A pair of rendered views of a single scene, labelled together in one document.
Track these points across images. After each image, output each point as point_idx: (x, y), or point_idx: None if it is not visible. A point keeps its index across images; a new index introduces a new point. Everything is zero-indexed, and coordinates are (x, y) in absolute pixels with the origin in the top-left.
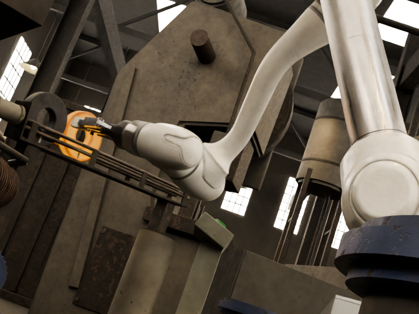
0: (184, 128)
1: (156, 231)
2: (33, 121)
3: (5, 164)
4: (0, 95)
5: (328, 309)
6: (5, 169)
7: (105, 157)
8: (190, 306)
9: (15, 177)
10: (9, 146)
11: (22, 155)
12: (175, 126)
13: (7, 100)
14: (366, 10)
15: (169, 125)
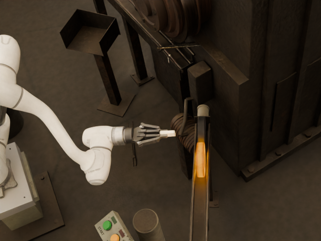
0: (90, 128)
1: (140, 210)
2: (194, 126)
3: (178, 128)
4: (200, 105)
5: (18, 153)
6: (175, 128)
7: (206, 192)
8: None
9: (185, 141)
10: (182, 124)
11: (179, 131)
12: (95, 126)
13: (199, 109)
14: None
15: (98, 126)
